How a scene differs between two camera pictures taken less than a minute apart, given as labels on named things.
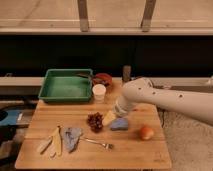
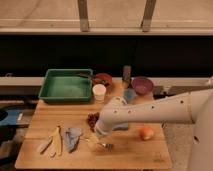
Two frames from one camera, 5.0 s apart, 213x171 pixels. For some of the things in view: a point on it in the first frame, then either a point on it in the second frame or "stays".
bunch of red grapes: [95, 121] stays
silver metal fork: [105, 145] stays
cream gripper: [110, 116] -> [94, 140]
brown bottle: [126, 73] stays
